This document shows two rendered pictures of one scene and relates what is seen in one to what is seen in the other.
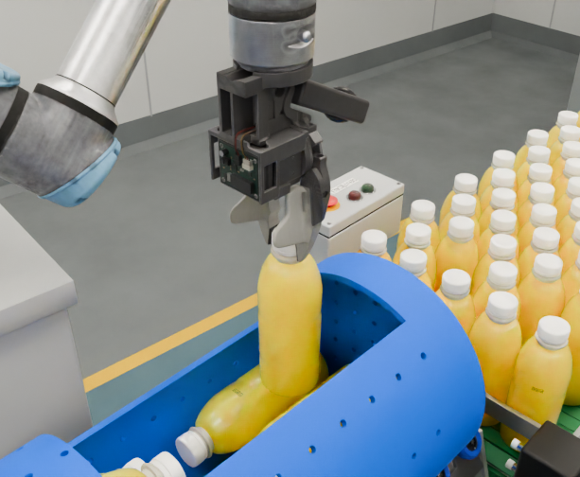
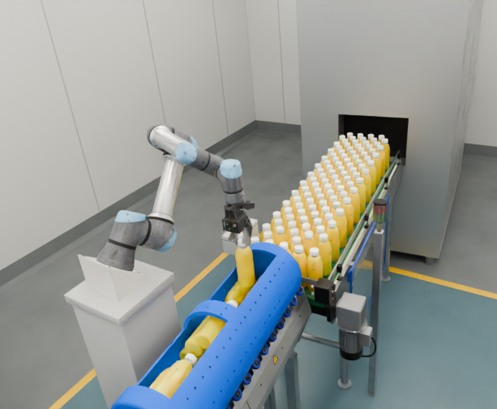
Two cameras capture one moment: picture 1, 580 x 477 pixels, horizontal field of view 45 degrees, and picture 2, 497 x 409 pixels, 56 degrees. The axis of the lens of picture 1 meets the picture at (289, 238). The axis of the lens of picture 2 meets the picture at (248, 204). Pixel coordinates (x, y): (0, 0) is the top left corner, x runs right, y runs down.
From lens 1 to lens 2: 115 cm
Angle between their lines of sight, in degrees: 14
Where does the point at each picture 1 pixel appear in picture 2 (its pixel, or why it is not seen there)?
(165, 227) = not seen: hidden behind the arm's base
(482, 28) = (251, 129)
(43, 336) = (166, 293)
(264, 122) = (236, 214)
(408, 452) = (286, 286)
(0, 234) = (139, 266)
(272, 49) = (237, 199)
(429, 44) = (228, 142)
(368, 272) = (263, 246)
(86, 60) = (163, 205)
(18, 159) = (152, 239)
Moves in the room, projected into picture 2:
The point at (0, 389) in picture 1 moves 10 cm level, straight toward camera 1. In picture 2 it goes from (157, 312) to (173, 323)
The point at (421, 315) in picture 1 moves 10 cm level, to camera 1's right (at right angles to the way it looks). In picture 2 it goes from (280, 253) to (302, 247)
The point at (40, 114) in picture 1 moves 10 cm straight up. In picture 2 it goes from (155, 225) to (151, 204)
